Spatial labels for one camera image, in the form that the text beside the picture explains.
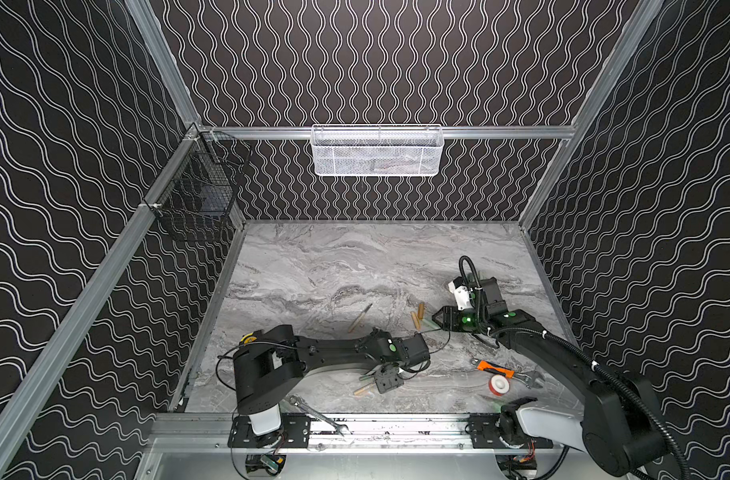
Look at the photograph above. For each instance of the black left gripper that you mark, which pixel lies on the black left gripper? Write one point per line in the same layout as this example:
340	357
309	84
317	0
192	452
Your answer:
389	377

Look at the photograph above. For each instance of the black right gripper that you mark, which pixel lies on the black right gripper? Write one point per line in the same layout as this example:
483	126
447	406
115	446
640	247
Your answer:
447	319

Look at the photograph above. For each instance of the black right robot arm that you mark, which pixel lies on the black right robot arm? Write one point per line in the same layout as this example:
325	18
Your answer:
618	422

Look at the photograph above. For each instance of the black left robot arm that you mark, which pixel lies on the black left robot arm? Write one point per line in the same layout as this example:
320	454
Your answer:
268	365

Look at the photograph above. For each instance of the green pen cap on table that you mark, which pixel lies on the green pen cap on table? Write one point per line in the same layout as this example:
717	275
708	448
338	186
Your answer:
428	325

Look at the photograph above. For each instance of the tan pen cap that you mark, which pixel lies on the tan pen cap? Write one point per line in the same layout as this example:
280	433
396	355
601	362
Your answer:
418	315

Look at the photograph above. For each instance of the tan pen with dark tip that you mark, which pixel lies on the tan pen with dark tip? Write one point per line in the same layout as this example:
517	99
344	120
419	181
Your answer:
358	320

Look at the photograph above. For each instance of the red white tape roll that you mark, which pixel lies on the red white tape roll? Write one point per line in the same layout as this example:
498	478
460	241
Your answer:
499	385

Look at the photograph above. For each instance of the silver wrench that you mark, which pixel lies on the silver wrench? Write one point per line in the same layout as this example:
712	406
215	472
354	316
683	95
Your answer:
298	402

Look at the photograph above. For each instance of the yellow black tape measure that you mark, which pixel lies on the yellow black tape measure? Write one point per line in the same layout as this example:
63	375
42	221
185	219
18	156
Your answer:
247	339

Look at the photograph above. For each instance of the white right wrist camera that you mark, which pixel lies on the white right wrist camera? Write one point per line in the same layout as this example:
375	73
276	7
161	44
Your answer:
464	294

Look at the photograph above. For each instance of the orange handled utility knife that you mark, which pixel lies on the orange handled utility knife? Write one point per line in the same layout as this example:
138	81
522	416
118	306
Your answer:
494	369

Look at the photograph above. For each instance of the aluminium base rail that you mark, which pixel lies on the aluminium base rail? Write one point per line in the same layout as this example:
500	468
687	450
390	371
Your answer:
369	433

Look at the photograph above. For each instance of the white wire mesh basket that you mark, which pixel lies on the white wire mesh basket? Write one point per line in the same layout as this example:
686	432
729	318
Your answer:
373	150

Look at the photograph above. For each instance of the black wire basket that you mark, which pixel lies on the black wire basket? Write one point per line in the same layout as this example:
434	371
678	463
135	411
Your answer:
200	203

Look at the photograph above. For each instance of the aluminium corner frame post right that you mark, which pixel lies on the aluminium corner frame post right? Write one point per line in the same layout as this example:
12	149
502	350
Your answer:
626	45

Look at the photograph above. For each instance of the aluminium corner frame post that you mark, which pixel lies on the aluminium corner frame post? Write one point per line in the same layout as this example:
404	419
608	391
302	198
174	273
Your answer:
160	52
626	45

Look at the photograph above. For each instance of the aluminium corner frame post left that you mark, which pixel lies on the aluminium corner frame post left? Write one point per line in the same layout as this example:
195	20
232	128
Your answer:
160	52

